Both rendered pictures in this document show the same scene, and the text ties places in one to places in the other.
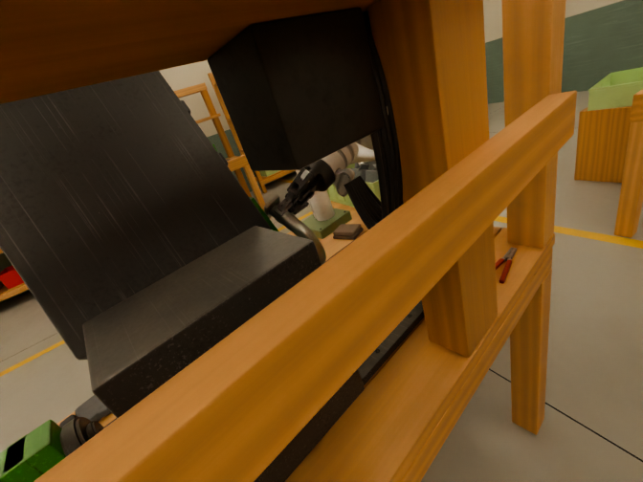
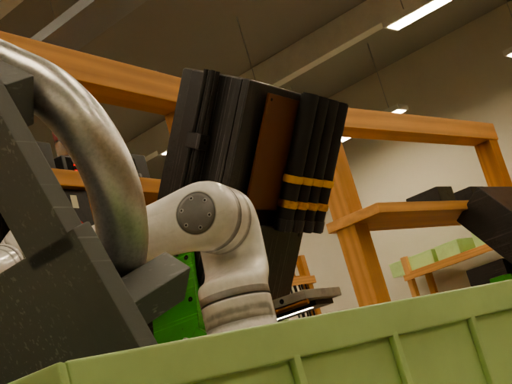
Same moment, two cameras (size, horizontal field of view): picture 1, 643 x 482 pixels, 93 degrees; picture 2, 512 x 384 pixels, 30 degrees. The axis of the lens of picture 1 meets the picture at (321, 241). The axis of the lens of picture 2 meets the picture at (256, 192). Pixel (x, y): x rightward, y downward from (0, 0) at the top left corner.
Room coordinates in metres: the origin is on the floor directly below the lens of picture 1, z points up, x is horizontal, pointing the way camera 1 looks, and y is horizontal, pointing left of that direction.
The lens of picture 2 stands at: (2.47, -0.55, 0.92)
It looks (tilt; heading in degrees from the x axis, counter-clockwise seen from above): 13 degrees up; 153
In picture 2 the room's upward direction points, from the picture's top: 16 degrees counter-clockwise
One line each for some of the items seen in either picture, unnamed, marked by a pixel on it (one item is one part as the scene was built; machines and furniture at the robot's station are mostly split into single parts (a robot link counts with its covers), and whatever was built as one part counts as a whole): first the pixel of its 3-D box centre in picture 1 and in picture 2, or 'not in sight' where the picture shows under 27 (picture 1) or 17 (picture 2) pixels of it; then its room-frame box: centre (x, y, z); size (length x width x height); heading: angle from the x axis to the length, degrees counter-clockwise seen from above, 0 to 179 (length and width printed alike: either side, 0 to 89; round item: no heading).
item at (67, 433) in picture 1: (90, 442); not in sight; (0.29, 0.37, 1.12); 0.08 x 0.03 x 0.08; 34
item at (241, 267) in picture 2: not in sight; (223, 248); (1.35, -0.04, 1.14); 0.09 x 0.09 x 0.17; 43
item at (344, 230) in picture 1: (347, 231); not in sight; (1.07, -0.11, 0.91); 0.10 x 0.08 x 0.03; 48
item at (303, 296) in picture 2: not in sight; (246, 321); (0.61, 0.29, 1.11); 0.39 x 0.16 x 0.03; 34
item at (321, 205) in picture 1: (320, 200); (251, 367); (1.35, -0.05, 0.98); 0.09 x 0.09 x 0.17; 37
